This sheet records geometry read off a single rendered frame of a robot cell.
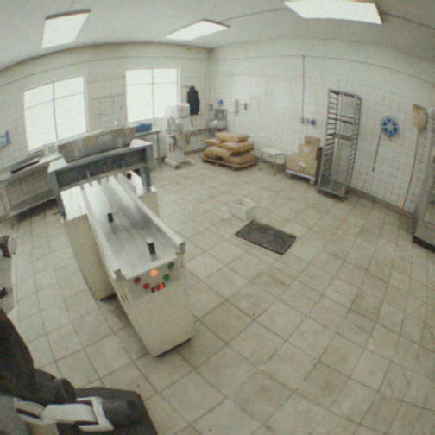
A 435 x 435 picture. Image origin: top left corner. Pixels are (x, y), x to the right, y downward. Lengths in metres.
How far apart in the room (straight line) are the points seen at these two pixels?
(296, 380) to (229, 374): 0.45
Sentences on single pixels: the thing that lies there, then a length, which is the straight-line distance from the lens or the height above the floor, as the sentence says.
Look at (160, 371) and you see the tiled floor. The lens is 1.58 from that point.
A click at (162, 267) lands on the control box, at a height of 0.82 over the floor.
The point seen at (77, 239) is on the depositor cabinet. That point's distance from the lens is 1.60.
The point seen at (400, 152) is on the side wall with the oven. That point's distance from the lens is 4.29.
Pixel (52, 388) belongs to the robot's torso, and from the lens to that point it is 0.92.
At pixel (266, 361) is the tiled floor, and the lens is 1.60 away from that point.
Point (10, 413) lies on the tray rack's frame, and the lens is 1.93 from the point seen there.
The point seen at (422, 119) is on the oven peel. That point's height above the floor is 1.79.
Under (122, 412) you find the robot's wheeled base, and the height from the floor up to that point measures 0.35.
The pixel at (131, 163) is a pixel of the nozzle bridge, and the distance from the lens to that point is 1.59.
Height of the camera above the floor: 1.45
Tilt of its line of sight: 30 degrees down
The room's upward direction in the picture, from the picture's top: straight up
